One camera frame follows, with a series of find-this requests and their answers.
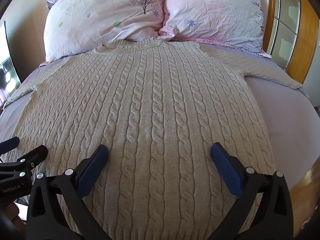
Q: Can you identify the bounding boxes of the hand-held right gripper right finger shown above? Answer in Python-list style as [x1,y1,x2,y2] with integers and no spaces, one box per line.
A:
[210,142,294,240]

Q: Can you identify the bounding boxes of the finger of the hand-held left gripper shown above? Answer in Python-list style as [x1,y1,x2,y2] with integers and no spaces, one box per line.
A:
[0,145,48,178]
[0,136,20,155]

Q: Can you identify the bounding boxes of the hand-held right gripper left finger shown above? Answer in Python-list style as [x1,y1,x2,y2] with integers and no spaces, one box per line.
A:
[26,144,112,240]

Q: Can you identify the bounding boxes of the beige cable-knit sweater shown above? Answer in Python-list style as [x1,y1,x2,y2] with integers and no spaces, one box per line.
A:
[2,37,304,240]

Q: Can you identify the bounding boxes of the lilac bed sheet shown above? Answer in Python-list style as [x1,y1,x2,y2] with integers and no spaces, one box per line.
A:
[0,42,320,195]

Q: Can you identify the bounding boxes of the dark framed screen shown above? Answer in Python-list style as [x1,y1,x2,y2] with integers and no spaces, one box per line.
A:
[0,21,22,100]

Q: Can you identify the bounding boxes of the pink pillow with tree print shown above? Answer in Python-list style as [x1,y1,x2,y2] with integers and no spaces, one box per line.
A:
[43,0,167,63]

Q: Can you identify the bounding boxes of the pink pillow with flower print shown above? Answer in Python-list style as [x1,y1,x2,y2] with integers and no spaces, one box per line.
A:
[157,0,272,58]

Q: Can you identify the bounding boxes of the wooden headboard with mirror panels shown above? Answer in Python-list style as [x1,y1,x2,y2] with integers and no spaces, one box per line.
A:
[262,0,320,85]

